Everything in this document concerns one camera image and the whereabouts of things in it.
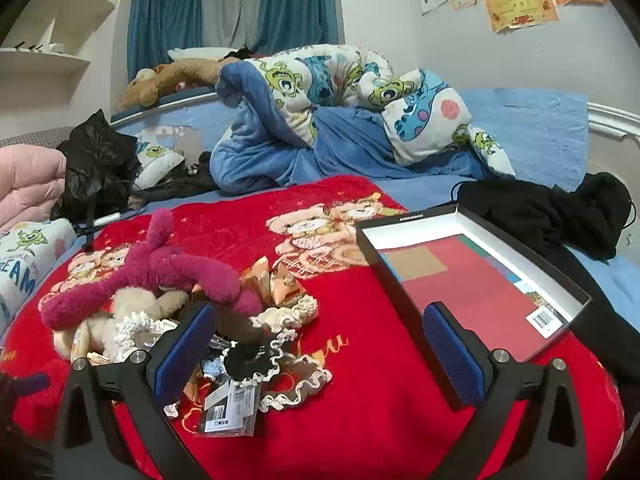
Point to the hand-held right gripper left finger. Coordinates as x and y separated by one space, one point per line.
185 355

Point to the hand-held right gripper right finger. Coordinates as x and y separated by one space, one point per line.
452 355

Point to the black lace-trimmed scrunchie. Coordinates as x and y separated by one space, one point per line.
245 360

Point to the cream plush toy floral clothes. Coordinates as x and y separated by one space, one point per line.
95 332

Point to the brown lace-trimmed scrunchie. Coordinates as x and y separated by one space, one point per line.
300 396

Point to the black shallow cardboard box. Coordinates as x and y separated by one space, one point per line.
415 225

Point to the light blue scrunchie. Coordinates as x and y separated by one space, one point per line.
211 370

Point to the brown fuzzy hair clip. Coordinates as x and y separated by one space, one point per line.
235 325

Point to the beige plush toy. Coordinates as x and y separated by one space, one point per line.
145 302

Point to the clear packet with barcode label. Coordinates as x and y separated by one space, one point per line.
230 410

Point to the pink plush toy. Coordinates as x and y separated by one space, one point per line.
165 265

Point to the red bear-print blanket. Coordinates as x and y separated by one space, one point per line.
350 360

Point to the orange snack packet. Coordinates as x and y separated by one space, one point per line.
257 277
289 285

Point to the blue bed sheet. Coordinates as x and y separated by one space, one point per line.
425 190

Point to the black garment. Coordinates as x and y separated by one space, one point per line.
540 210

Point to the dark clothes pile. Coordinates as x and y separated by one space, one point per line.
185 182

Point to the white cartoon print pillow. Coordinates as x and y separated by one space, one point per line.
30 260

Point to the small cartoon print pillow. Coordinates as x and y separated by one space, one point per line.
157 157

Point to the black plastic bag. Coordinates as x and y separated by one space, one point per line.
95 160

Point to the pink quilt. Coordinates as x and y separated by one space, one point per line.
30 185

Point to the blue fleece blanket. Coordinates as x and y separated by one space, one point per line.
350 145

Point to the brown plush bear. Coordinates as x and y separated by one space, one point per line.
185 75

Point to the white bed headboard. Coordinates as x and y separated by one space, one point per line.
612 120

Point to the white plush toy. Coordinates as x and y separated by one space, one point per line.
200 54

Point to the cartoon monster print quilt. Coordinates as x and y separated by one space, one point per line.
320 75

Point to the blue curtain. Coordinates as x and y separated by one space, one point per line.
160 25
300 5

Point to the grey curtain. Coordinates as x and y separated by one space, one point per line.
235 5

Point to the large orange certificate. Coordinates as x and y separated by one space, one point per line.
520 2

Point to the blue foam wall panel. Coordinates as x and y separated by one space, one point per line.
530 130

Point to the grey bed rail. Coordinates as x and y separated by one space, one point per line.
160 105

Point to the white wall shelf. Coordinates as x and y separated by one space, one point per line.
45 57

